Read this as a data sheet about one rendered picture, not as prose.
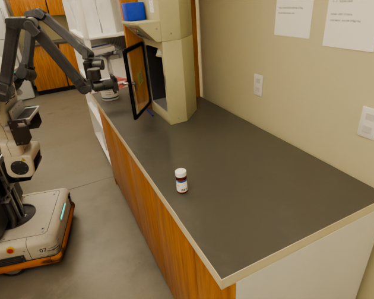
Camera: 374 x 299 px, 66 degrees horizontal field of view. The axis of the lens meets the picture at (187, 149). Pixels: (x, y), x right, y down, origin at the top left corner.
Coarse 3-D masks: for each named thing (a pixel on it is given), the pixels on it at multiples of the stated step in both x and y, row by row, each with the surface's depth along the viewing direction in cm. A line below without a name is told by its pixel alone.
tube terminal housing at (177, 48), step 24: (144, 0) 155; (168, 0) 141; (168, 24) 146; (168, 48) 151; (192, 48) 171; (168, 72) 157; (192, 72) 175; (168, 96) 162; (192, 96) 180; (168, 120) 173
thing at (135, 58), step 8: (128, 56) 154; (136, 56) 165; (128, 64) 155; (136, 64) 165; (136, 72) 166; (144, 72) 179; (128, 80) 155; (136, 80) 166; (144, 80) 179; (144, 88) 180; (136, 96) 167; (144, 96) 180; (136, 104) 167; (144, 104) 181
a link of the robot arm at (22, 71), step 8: (40, 8) 177; (32, 16) 178; (24, 40) 182; (32, 40) 182; (24, 48) 182; (32, 48) 183; (24, 56) 183; (32, 56) 185; (24, 64) 181; (32, 64) 186; (16, 72) 182; (24, 72) 181; (32, 80) 191
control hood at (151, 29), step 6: (126, 24) 160; (132, 24) 148; (138, 24) 140; (144, 24) 141; (150, 24) 142; (156, 24) 144; (144, 30) 143; (150, 30) 144; (156, 30) 145; (150, 36) 145; (156, 36) 146
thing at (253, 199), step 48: (96, 96) 233; (144, 144) 151; (192, 144) 147; (240, 144) 143; (288, 144) 140; (192, 192) 111; (240, 192) 109; (288, 192) 107; (336, 192) 105; (192, 240) 90; (240, 240) 88; (288, 240) 87
